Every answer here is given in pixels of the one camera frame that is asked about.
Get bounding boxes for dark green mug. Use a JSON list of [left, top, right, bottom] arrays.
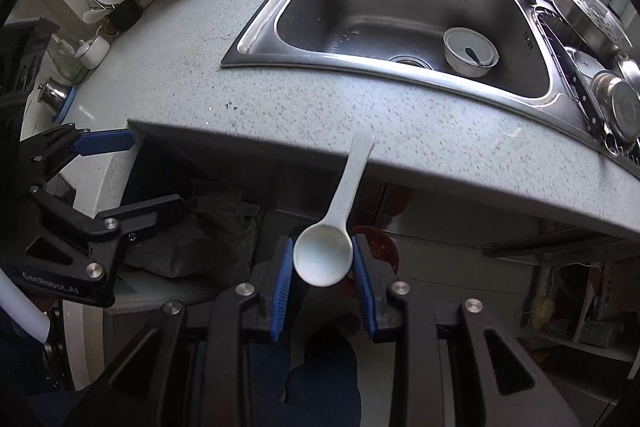
[[105, 0, 146, 36]]

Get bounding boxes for white bowl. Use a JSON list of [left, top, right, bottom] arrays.
[[442, 27, 500, 78]]

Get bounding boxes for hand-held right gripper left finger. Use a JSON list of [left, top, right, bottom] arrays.
[[70, 235, 296, 427]]

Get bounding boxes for perforated steel lid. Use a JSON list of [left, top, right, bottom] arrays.
[[556, 0, 634, 54]]

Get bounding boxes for black spoon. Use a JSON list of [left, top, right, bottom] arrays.
[[464, 47, 494, 68]]

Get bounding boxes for white tube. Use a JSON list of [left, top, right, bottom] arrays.
[[0, 264, 51, 343]]

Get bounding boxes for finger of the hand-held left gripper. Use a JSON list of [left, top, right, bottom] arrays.
[[94, 193, 189, 244], [20, 123, 137, 188]]

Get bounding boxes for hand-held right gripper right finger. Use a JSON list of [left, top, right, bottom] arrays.
[[350, 234, 591, 427]]

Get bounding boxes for steel pot lid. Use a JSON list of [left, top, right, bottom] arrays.
[[570, 48, 609, 84]]

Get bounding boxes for small steel pot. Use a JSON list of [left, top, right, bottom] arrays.
[[39, 77, 76, 124]]

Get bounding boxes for clear glass bottle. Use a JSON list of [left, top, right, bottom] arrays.
[[50, 34, 84, 82]]

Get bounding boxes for dark plastic bag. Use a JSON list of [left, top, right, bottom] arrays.
[[124, 194, 267, 279]]

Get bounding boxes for sink drain strainer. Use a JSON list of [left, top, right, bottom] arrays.
[[387, 54, 434, 70]]

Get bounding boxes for steel plate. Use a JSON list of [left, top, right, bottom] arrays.
[[617, 57, 640, 94]]

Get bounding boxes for steel bowl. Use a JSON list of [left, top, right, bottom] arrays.
[[590, 74, 640, 148]]

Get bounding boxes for white plastic spoon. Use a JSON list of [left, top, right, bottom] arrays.
[[293, 133, 376, 287]]

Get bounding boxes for white storage shelf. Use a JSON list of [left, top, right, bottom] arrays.
[[520, 257, 640, 364]]

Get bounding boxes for white enamel jar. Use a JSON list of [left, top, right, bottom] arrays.
[[75, 34, 111, 70]]

